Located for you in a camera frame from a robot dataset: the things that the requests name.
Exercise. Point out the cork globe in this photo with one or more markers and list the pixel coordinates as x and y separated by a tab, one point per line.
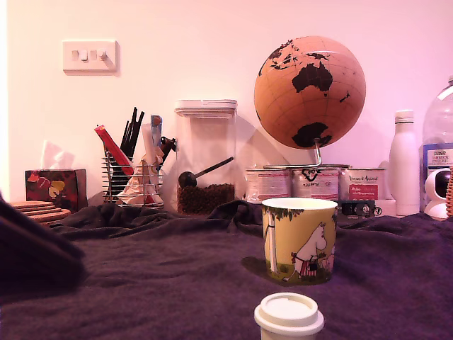
308	113

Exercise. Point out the yellow cartoon print mug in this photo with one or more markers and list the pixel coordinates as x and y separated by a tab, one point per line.
283	248

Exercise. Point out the wicker basket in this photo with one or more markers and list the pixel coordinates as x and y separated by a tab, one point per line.
450	198

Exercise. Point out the blue orange packet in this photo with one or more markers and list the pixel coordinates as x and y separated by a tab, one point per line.
156	131

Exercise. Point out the black stick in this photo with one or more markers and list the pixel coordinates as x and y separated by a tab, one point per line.
125	134
139	124
133	124

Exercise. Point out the coffee beans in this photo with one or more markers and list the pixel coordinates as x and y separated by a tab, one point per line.
206	198

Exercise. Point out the white wall light switch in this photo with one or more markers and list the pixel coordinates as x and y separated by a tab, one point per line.
89	65

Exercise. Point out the square cork coaster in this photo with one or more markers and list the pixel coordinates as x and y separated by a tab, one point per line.
46	211
32	204

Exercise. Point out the crumpled white paper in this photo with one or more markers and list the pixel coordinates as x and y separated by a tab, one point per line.
131	193

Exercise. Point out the red paper packet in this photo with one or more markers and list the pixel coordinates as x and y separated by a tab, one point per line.
114	148

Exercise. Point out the pink label tin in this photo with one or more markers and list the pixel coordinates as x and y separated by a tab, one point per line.
266	184

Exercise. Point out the white pot pink label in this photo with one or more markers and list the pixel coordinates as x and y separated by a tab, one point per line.
365	184

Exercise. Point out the large clear water bottle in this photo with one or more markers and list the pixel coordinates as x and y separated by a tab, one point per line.
439	117

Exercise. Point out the small white round camera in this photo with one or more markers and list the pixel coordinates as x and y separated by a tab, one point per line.
432	209

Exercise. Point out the floral tissue box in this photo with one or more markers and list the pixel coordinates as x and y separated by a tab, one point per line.
71	191

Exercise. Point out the white metal bottle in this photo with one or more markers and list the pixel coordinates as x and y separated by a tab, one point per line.
404	163

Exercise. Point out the clear jar with white lid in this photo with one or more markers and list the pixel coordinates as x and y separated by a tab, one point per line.
213	141

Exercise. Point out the white paper sleeve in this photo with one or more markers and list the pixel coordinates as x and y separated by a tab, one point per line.
149	141

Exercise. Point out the white tissue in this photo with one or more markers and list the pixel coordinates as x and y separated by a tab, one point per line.
54	156

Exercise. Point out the black coffee scoop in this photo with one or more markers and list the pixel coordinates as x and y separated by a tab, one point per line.
187	179

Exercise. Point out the metal globe stand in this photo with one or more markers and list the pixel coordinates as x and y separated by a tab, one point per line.
318	152

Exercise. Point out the dark blue cloth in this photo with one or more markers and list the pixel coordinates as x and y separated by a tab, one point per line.
177	283

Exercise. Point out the round cork trivet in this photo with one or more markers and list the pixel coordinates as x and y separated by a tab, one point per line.
58	216

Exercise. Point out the white coffee capsule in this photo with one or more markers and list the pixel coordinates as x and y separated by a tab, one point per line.
287	315

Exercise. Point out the small black box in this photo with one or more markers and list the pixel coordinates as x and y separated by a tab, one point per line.
351	209

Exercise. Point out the small white box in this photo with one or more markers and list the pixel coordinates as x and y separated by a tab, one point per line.
388	209

